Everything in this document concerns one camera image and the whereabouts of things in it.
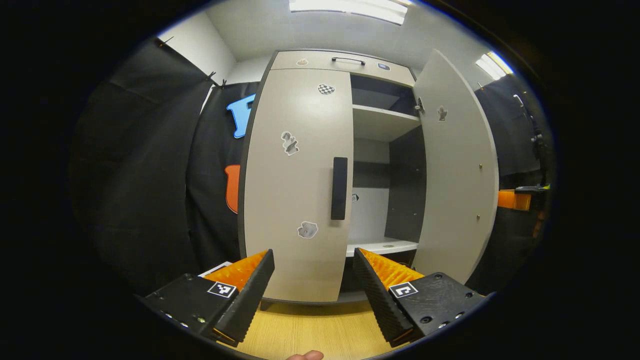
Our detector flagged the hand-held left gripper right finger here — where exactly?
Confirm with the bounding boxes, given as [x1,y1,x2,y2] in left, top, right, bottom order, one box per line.
[352,247,488,348]

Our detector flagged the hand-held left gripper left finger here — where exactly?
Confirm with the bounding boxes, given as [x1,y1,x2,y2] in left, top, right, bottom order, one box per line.
[142,249,276,348]

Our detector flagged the beige cabinet door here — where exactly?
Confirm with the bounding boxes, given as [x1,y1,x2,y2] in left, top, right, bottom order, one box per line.
[412,49,500,286]
[242,68,354,303]

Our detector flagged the beige double-door shoe cabinet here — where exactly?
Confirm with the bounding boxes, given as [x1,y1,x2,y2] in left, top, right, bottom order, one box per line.
[237,48,501,306]

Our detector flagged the black door handle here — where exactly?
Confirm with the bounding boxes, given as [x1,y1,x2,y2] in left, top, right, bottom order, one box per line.
[330,157,348,221]

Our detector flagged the white cabinet shelf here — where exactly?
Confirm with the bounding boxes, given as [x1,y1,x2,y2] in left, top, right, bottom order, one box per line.
[352,104,421,143]
[346,238,419,257]

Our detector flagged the beige cabinet drawer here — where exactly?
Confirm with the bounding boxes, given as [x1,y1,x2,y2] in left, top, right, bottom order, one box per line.
[270,50,416,87]

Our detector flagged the black backdrop cloth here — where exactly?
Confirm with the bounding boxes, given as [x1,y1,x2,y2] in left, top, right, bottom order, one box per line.
[70,37,258,296]
[465,75,553,296]

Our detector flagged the ceiling light panel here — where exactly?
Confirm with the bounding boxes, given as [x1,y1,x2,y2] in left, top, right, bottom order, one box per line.
[289,0,408,26]
[475,51,515,81]

